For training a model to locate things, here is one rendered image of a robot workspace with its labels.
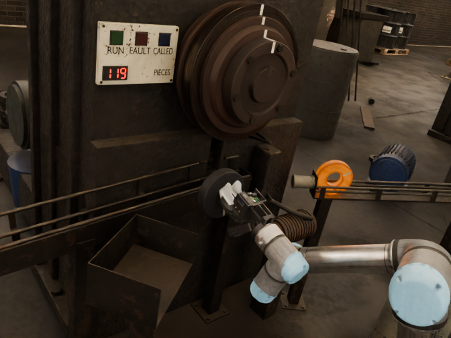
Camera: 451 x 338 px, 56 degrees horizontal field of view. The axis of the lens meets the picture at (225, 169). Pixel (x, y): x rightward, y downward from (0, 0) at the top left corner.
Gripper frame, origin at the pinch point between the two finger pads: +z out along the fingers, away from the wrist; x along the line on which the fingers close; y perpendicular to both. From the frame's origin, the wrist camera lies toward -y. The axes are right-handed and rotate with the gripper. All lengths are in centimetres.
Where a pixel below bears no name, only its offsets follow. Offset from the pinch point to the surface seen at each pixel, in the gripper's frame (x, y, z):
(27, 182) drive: 24, -89, 104
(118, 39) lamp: 20, 26, 42
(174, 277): 17.6, -21.5, -11.3
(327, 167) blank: -65, -11, 6
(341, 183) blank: -71, -17, 0
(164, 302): 24.9, -20.5, -17.9
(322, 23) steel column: -370, -69, 267
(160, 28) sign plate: 6, 29, 43
